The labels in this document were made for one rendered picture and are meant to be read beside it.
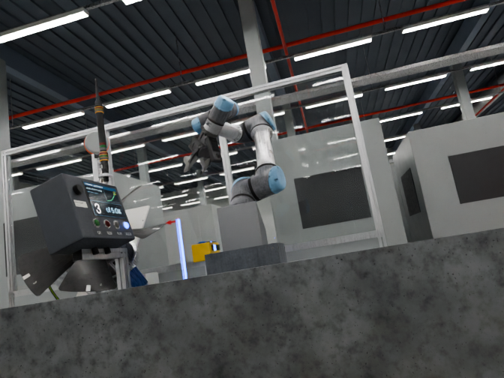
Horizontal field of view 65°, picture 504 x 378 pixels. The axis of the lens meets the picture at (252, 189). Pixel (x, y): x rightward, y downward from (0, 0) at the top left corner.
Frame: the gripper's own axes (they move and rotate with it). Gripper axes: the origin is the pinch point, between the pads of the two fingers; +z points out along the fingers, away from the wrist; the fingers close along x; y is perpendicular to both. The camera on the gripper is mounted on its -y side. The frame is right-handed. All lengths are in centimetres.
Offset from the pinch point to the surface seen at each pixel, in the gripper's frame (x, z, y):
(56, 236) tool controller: 69, 3, -38
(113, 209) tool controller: 51, 1, -29
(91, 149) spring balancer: -11, 51, 110
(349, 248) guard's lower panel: -101, 16, -39
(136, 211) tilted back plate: -18, 57, 48
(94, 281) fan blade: 28, 56, -5
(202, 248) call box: -23.2, 40.1, -5.5
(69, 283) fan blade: 37, 59, -1
